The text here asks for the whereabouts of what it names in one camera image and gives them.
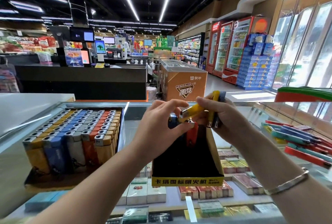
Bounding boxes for person's right hand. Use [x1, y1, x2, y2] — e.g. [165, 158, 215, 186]
[196, 96, 255, 152]

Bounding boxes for person's left hand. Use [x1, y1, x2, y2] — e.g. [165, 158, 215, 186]
[132, 99, 195, 162]

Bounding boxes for yellow plain lighter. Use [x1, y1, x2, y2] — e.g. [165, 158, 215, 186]
[207, 90, 221, 127]
[179, 103, 205, 121]

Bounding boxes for red plain lighter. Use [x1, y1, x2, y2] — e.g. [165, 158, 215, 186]
[186, 125, 199, 147]

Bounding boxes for black yellow display box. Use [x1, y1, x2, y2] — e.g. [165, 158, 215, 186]
[152, 123, 225, 187]

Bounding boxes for row of tan lighters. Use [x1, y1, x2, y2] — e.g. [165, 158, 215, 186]
[93, 109, 121, 165]

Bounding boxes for row of red brown lighters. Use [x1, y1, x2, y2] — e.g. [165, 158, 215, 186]
[81, 110, 111, 167]

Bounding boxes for pile of blue yellow lighters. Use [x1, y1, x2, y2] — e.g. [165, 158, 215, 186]
[262, 119, 332, 169]

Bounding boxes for row of grey white lighters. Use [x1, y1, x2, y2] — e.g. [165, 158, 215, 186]
[65, 110, 99, 170]

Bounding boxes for blue yellow lighter display box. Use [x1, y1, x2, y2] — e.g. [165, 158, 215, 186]
[23, 108, 125, 188]

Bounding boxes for row of blue lighters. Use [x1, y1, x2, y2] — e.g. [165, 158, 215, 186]
[43, 110, 86, 174]

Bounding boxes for row of yellow lighters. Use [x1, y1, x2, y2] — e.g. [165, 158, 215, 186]
[23, 110, 71, 174]

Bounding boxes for person's right forearm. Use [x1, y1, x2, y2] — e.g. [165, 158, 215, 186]
[233, 138, 332, 224]

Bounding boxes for stack of blue cartons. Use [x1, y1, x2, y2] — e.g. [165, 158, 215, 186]
[237, 34, 276, 90]

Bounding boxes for glass display case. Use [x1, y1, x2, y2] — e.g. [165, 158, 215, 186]
[0, 99, 332, 224]

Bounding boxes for brown cardboard carton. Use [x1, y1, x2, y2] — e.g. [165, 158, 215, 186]
[160, 60, 208, 102]

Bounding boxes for row of cigarette packs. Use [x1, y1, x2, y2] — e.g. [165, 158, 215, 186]
[106, 149, 281, 224]

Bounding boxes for red drink fridge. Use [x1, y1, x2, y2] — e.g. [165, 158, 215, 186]
[213, 21, 233, 77]
[223, 16, 255, 84]
[206, 22, 219, 73]

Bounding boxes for red green container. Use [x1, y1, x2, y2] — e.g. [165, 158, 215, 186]
[274, 87, 332, 103]

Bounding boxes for open refrigerated chiller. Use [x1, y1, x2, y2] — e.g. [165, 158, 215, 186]
[176, 34, 204, 68]

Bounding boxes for black checkout counter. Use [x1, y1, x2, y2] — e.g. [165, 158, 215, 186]
[16, 65, 147, 100]

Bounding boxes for small checkout screen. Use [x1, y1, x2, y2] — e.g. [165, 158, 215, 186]
[94, 40, 107, 55]

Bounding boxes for orange round sign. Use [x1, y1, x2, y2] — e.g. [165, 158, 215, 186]
[252, 16, 270, 34]

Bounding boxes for blue poster screen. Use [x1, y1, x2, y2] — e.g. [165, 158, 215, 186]
[65, 49, 85, 68]

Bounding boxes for glass entrance doors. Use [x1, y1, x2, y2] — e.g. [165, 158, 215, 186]
[272, 0, 332, 123]

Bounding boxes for black checkout monitor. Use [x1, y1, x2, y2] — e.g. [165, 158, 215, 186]
[70, 28, 95, 42]

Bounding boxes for hanging plastic bags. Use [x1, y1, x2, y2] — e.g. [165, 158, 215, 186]
[0, 66, 20, 93]

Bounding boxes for silver bracelet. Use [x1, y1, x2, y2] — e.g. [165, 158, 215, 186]
[265, 168, 310, 196]

